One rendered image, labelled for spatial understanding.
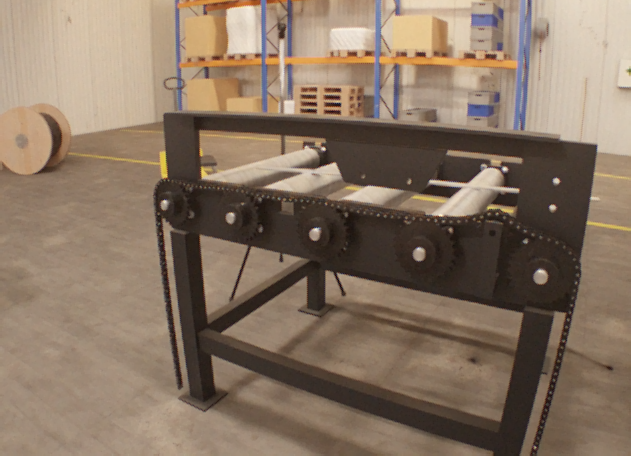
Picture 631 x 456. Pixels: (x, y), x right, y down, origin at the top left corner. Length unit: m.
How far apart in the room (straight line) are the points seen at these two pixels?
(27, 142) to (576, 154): 7.17
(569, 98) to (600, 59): 0.95
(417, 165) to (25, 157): 6.88
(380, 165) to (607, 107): 9.07
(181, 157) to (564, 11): 9.21
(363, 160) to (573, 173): 0.54
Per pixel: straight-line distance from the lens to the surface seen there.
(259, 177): 1.97
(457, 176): 2.19
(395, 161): 1.26
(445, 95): 10.55
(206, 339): 1.87
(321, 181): 1.81
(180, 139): 1.67
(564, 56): 10.20
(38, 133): 7.50
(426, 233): 1.21
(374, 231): 1.31
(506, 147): 1.19
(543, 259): 1.14
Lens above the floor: 1.29
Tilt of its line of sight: 17 degrees down
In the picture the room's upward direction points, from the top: straight up
